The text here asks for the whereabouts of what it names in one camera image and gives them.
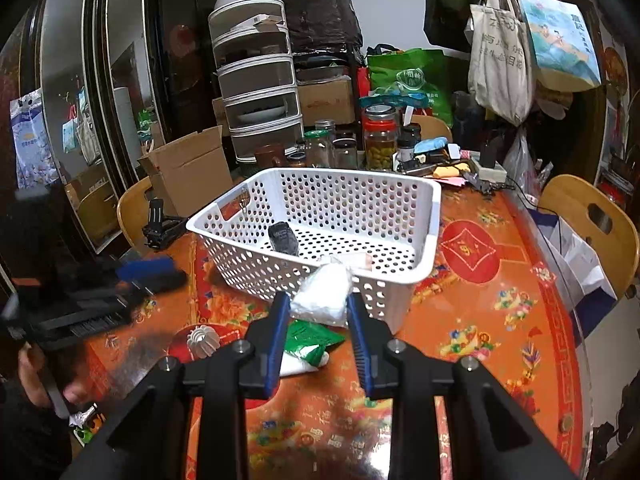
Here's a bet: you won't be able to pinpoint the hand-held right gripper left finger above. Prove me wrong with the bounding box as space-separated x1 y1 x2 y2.
60 291 292 480

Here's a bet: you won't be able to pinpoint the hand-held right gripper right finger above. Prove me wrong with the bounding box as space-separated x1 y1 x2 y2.
347 292 578 480

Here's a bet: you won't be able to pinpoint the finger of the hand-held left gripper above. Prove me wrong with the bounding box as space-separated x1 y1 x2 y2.
116 255 176 281
115 270 188 295

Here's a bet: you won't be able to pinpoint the green packet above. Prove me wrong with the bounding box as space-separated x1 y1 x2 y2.
287 320 347 367

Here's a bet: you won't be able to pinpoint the white plastic bag packet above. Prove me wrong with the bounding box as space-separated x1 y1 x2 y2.
289 255 353 329

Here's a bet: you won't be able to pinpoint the dark grey patterned cloth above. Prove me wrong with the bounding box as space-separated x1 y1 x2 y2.
267 221 300 257

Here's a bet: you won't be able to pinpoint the white perforated plastic basket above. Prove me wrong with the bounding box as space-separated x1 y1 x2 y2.
186 167 442 336

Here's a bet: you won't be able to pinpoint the person's left hand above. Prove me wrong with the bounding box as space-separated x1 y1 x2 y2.
17 345 98 411

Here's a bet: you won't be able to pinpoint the black folding phone holder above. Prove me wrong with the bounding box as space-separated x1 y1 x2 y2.
141 199 183 251

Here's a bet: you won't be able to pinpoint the wooden chair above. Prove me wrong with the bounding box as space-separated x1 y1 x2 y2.
410 115 453 143
537 174 640 301
116 176 153 251

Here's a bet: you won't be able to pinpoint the white ribbed ball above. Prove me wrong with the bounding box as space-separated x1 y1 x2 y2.
186 325 221 359

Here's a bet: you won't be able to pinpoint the open cardboard box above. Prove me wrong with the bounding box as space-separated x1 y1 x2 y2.
139 125 236 218

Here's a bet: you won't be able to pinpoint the brown mug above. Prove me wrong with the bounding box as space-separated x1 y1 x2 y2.
255 144 286 170

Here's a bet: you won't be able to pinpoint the blue and white plastic bag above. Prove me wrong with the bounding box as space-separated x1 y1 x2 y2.
10 88 60 188

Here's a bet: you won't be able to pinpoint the dark lid glass jar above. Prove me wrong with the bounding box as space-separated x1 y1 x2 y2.
332 139 358 170

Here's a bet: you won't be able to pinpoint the green lid glass jar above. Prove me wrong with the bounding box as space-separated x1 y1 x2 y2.
303 130 331 168

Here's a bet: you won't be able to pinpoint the yellow papers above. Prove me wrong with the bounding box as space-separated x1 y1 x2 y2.
432 160 471 181

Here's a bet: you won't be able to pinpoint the dark mirrored wardrobe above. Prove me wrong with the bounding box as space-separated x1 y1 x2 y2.
0 0 231 281

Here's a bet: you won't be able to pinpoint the stacked drawer tower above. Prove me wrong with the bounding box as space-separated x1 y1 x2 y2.
207 0 305 163

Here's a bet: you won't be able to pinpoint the red lid glass jar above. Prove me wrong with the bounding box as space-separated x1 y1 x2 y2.
362 105 400 171

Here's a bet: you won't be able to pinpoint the blue pouch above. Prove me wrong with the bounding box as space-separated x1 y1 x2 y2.
412 137 451 156

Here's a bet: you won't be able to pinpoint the white power strip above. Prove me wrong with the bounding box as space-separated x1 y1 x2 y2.
470 157 508 183

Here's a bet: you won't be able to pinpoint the white and blue paper bag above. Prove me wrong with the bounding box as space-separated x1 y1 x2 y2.
530 210 618 341

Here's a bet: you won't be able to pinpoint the closed cardboard box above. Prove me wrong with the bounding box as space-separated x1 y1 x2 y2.
296 77 356 126

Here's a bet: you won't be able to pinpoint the clear plastic bag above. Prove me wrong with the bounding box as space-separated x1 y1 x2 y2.
502 127 543 201

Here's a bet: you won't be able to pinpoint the green shopping bag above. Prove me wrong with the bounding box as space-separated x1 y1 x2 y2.
366 47 453 128

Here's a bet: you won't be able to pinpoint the black plastic covered bundle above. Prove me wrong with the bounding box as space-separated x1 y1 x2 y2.
280 0 363 56

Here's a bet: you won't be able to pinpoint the white canvas tote bag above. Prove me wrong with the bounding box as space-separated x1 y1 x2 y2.
467 0 533 126

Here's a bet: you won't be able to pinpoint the black hanging bag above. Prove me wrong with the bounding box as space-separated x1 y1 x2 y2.
424 0 476 51

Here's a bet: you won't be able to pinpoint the blue illustrated tote bag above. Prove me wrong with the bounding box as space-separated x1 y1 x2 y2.
515 0 602 88

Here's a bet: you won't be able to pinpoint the red round wall decoration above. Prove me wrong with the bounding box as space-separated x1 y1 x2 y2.
602 47 628 86

